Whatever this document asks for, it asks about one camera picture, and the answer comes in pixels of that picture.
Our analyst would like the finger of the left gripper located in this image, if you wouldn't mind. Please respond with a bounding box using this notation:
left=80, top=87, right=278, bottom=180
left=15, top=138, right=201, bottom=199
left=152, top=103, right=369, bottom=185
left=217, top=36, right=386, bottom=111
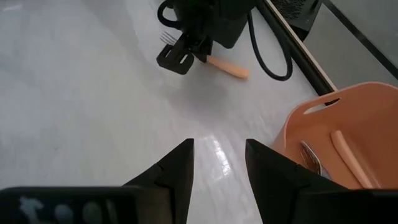
left=156, top=33, right=195, bottom=75
left=192, top=37, right=214, bottom=63

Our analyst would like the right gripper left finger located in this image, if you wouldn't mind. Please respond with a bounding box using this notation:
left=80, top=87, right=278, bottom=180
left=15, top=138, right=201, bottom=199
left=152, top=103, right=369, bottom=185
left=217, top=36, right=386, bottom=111
left=124, top=138, right=195, bottom=224

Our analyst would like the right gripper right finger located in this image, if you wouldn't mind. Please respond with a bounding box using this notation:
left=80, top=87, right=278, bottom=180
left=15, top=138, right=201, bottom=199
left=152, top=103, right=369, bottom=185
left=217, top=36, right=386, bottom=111
left=245, top=138, right=346, bottom=224

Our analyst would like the orange-handled fork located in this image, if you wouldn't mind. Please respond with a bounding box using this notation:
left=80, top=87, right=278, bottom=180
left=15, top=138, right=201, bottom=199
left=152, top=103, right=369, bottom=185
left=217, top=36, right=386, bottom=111
left=330, top=129, right=376, bottom=190
left=300, top=140, right=331, bottom=180
left=159, top=30, right=250, bottom=80

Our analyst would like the orange plastic bin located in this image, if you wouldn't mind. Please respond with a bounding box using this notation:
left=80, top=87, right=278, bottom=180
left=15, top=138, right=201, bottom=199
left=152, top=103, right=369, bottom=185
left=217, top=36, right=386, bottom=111
left=272, top=81, right=398, bottom=190

